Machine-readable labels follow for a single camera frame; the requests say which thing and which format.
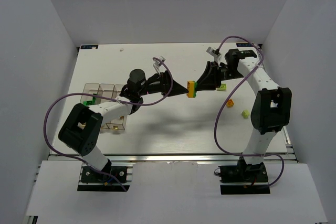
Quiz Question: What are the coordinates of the lime upside-down lego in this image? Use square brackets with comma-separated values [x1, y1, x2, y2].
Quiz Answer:
[216, 83, 227, 91]

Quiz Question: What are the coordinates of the orange and green lego stack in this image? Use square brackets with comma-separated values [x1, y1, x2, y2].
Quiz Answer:
[186, 81, 197, 98]

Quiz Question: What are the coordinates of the pale yellow small lego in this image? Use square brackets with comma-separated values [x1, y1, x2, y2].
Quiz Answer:
[242, 110, 250, 119]

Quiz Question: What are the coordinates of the green 2x3 lego brick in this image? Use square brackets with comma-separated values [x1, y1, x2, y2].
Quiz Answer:
[82, 99, 96, 106]

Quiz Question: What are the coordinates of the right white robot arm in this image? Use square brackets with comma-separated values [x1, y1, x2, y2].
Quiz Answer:
[195, 47, 292, 172]

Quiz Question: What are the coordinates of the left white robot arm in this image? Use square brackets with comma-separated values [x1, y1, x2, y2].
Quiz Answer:
[58, 69, 188, 173]

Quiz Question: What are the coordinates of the right blue table label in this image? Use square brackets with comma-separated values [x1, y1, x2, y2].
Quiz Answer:
[236, 42, 254, 47]

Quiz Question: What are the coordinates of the blue table label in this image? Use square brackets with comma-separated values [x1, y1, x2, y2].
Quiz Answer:
[80, 45, 99, 50]
[236, 42, 254, 47]

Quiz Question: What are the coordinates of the small orange lego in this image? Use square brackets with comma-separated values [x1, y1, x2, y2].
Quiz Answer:
[226, 99, 234, 108]

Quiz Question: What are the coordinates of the middle clear container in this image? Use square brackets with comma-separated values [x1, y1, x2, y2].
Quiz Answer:
[97, 83, 114, 98]

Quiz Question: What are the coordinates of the clear container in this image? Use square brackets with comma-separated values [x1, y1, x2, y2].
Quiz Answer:
[106, 84, 127, 131]
[97, 83, 114, 98]
[80, 83, 101, 105]

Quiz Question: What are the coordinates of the right clear container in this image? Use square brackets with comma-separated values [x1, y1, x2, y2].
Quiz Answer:
[106, 84, 127, 131]

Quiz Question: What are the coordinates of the left clear container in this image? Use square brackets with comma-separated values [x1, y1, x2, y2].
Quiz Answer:
[80, 83, 101, 105]

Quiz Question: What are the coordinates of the left blue table label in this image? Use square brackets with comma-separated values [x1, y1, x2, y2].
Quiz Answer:
[80, 45, 99, 50]

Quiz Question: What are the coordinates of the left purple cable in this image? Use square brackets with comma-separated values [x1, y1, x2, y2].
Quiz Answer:
[43, 56, 174, 192]

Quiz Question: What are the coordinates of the purple cable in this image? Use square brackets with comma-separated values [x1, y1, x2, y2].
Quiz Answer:
[43, 56, 174, 192]
[214, 36, 285, 188]

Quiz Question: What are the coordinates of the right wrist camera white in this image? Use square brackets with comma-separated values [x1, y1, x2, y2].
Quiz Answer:
[206, 47, 222, 65]

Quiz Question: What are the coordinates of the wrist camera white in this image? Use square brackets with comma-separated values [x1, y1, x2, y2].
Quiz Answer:
[153, 56, 165, 74]
[206, 47, 222, 65]

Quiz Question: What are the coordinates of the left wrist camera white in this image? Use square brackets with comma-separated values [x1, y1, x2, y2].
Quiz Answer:
[153, 56, 165, 74]

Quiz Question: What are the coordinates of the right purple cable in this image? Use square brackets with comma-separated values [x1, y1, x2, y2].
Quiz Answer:
[214, 36, 285, 188]

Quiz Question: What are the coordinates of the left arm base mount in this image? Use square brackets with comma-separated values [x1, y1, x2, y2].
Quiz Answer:
[77, 164, 133, 193]

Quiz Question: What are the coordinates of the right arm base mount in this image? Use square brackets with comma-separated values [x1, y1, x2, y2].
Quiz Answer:
[214, 158, 270, 195]

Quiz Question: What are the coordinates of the aluminium table rail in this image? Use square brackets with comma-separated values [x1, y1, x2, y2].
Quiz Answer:
[47, 153, 297, 162]

